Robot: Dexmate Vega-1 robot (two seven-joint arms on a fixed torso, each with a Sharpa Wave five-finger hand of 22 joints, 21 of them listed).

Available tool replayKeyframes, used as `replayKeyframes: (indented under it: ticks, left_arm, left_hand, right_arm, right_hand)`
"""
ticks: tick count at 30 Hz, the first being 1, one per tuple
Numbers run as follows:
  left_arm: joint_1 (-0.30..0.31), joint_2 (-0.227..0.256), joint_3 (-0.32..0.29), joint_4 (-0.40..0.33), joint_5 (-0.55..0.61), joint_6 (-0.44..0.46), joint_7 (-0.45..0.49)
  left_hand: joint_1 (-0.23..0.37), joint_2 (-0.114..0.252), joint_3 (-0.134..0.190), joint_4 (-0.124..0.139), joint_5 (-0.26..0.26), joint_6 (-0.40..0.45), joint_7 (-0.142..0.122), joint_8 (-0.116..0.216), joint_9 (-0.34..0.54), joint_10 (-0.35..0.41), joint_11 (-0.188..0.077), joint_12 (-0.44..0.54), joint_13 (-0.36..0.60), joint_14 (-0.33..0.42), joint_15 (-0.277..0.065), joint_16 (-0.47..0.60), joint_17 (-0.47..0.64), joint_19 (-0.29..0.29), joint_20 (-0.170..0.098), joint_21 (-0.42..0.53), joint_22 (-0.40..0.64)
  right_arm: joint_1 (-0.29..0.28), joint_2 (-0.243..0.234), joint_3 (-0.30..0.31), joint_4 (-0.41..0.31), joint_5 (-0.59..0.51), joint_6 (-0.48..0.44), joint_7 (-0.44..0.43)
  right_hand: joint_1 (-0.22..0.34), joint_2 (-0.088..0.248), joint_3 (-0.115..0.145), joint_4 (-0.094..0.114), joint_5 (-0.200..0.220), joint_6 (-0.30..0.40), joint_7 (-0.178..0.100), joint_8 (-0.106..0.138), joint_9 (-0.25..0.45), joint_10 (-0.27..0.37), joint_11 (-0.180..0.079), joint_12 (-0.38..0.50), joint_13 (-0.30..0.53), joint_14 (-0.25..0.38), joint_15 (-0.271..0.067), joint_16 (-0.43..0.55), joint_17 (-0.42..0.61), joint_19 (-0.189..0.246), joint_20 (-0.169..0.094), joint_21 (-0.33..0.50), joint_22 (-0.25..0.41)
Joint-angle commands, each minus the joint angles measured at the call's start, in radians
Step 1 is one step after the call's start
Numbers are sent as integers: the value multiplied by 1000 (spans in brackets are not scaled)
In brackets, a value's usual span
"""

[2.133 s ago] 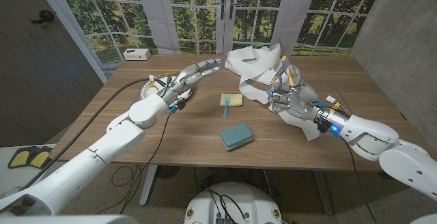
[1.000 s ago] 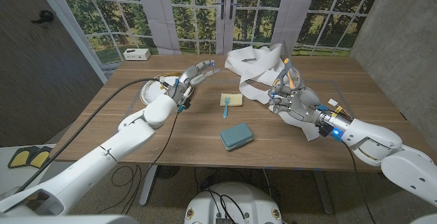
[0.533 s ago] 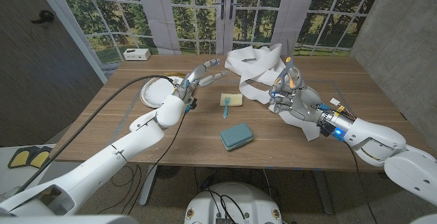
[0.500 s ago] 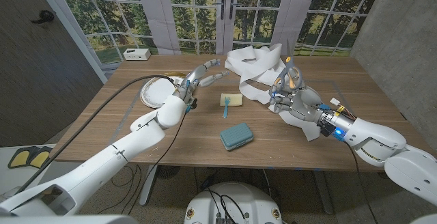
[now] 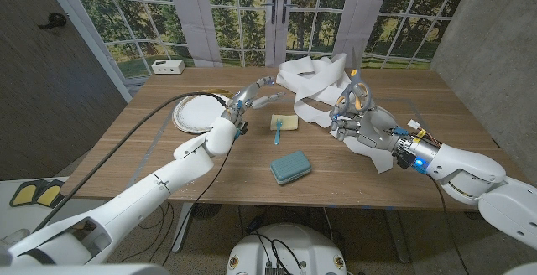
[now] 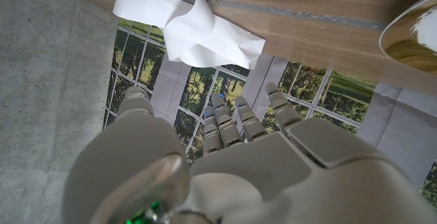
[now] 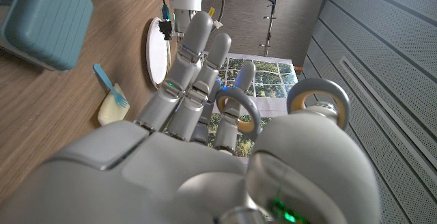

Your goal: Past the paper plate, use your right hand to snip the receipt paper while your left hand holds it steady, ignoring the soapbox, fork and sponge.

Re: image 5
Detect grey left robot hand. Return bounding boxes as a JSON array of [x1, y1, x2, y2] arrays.
[[225, 75, 286, 126]]

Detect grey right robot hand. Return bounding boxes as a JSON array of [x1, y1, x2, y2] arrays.
[[328, 101, 399, 150]]

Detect grey orange scissors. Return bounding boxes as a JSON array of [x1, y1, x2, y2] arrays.
[[334, 47, 373, 119]]

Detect white receipt paper strip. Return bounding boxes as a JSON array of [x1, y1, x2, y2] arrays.
[[275, 52, 395, 174]]

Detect yellow sponge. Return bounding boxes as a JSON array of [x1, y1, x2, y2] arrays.
[[270, 113, 300, 132]]

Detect gold rimmed paper plate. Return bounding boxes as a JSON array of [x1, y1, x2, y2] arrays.
[[171, 88, 236, 134]]

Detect teal soapbox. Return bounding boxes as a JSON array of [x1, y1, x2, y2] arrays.
[[269, 149, 313, 186]]

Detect white power box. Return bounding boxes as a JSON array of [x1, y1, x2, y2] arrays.
[[150, 59, 186, 75]]

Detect grey table leg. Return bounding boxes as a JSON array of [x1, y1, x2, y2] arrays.
[[383, 209, 411, 264]]

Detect dark round floor fan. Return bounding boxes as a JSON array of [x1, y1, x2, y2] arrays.
[[191, 202, 222, 221]]

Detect printed window backdrop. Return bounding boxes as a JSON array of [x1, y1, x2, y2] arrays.
[[39, 0, 475, 100]]

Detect white robot torso base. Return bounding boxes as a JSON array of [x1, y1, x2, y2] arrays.
[[226, 223, 348, 275]]

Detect white table leg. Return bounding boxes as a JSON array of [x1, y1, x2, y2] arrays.
[[170, 202, 196, 253]]

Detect yellow black foot pad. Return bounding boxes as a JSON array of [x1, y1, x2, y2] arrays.
[[35, 179, 66, 209], [8, 180, 50, 208]]

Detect white sneaker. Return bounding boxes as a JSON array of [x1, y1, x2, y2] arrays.
[[0, 228, 30, 251]]

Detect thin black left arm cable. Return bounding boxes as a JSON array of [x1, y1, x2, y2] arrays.
[[161, 138, 238, 267]]

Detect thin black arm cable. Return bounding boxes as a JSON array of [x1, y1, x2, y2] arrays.
[[425, 173, 471, 275], [161, 138, 238, 267]]

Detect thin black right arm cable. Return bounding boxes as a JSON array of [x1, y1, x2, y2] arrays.
[[425, 173, 471, 275]]

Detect black torso cable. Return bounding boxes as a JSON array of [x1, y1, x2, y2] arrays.
[[247, 231, 305, 275]]

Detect black door handle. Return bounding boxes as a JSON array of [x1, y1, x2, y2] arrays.
[[37, 12, 67, 30]]

